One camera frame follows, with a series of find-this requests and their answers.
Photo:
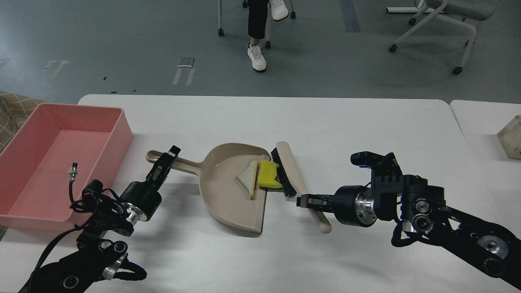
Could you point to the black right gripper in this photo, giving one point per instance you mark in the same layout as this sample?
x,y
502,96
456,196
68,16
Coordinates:
x,y
351,205

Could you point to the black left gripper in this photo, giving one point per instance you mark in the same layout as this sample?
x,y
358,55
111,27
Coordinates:
x,y
141,199

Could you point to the beige hand brush black bristles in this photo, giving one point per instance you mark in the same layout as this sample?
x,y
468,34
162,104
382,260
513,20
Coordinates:
x,y
293,183

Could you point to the yellow green sponge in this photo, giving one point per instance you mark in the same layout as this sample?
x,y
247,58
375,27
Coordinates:
x,y
267,176

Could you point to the beige plastic dustpan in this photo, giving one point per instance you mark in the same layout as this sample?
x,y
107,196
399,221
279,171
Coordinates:
x,y
226,199

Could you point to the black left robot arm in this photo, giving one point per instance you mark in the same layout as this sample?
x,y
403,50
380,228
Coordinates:
x,y
98,258

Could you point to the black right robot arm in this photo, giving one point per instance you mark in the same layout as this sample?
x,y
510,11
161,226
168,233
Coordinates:
x,y
421,215

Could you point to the pink plastic bin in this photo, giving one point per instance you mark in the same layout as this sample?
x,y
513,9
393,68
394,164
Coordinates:
x,y
35,164

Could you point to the beige patterned cloth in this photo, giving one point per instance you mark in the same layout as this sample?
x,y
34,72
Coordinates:
x,y
14,112

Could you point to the seated person legs white sneakers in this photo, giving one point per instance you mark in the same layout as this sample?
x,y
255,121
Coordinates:
x,y
258,14

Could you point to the beige stone block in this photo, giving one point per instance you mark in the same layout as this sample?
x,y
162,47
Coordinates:
x,y
510,138

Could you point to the white rolling chair frame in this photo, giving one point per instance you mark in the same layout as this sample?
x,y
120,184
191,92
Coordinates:
x,y
467,14

